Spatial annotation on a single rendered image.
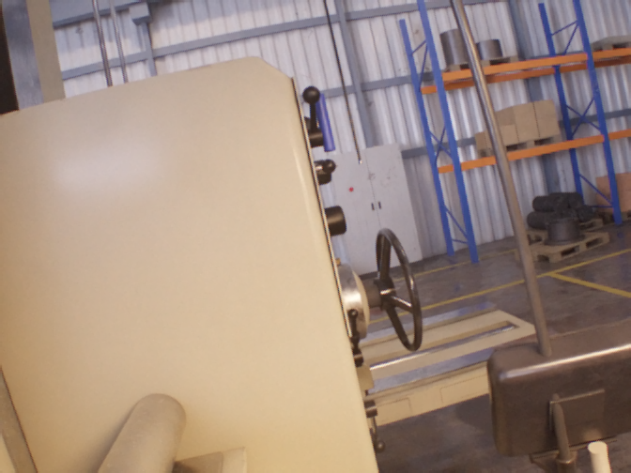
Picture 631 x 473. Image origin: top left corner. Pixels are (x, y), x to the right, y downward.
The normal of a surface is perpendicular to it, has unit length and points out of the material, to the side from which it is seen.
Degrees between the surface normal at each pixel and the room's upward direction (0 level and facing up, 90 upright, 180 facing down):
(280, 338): 90
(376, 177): 90
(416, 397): 90
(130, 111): 90
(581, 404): 109
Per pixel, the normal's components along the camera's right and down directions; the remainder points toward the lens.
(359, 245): 0.15, 0.07
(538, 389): -0.04, 0.44
